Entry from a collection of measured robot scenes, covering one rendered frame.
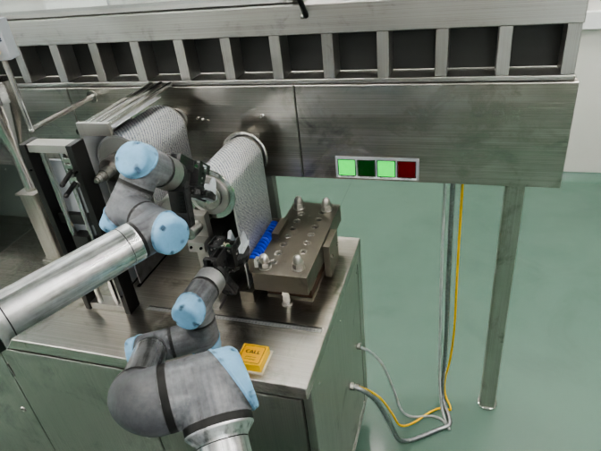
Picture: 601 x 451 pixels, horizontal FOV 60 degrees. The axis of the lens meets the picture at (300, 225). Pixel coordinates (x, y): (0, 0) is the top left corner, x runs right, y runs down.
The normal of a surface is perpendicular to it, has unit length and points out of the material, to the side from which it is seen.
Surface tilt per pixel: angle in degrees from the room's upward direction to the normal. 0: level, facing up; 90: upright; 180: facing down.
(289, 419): 90
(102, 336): 0
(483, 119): 90
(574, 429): 0
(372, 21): 90
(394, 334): 0
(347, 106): 90
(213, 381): 33
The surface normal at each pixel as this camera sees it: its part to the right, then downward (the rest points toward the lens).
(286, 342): -0.10, -0.85
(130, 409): -0.43, -0.08
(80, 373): -0.29, 0.53
